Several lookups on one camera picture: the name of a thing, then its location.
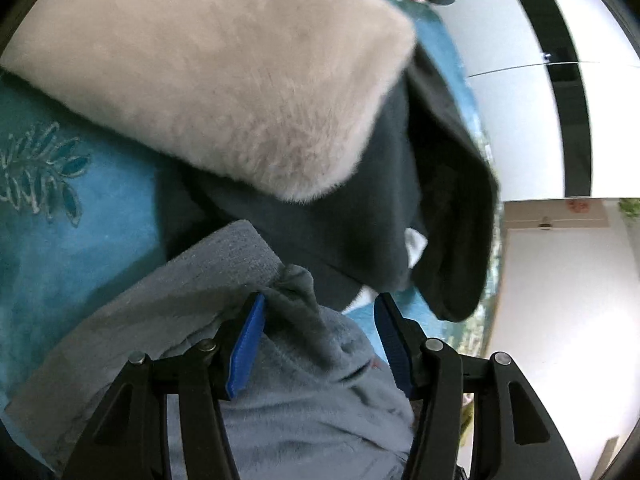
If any teal leaf-embroidered blanket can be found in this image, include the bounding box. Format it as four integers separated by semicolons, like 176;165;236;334
0;5;506;411

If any white door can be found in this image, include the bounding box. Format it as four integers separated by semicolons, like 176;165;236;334
457;198;640;480

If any grey fleece garment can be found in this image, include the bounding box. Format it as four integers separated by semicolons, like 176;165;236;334
4;219;419;480

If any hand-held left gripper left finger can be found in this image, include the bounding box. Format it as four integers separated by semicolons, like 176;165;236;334
61;292;266;480

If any beige fluffy garment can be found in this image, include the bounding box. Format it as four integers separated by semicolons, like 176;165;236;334
0;0;419;205

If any dark grey hooded garment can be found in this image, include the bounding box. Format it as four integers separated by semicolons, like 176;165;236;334
158;50;501;323

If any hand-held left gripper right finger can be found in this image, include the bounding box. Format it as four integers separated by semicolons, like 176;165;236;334
374;292;582;480

